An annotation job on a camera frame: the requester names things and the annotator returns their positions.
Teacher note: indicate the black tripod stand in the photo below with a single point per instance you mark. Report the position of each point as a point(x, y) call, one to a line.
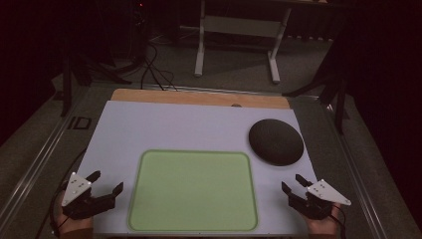
point(67, 83)
point(338, 93)

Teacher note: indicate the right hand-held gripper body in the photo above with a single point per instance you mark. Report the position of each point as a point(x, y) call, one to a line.
point(325, 194)

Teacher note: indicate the white table mat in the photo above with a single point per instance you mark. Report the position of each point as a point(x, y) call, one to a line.
point(185, 127)

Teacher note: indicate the light green rectangular mat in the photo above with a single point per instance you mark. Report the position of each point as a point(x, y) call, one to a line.
point(192, 191)

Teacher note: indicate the aluminium floor rail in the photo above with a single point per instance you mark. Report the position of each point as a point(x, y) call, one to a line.
point(36, 166)
point(358, 179)

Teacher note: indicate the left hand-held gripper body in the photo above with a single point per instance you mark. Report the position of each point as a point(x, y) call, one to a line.
point(77, 189)

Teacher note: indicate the white metal table frame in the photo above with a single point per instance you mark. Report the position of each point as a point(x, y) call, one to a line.
point(244, 26)

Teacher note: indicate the person's left hand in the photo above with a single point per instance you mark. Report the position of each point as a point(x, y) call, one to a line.
point(74, 224)

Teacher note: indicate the dark equipment tower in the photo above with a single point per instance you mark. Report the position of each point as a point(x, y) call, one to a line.
point(139, 30)

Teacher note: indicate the person's right hand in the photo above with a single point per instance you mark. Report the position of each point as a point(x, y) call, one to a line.
point(323, 225)

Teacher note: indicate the dark round domed object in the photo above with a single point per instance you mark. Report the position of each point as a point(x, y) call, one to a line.
point(276, 142)

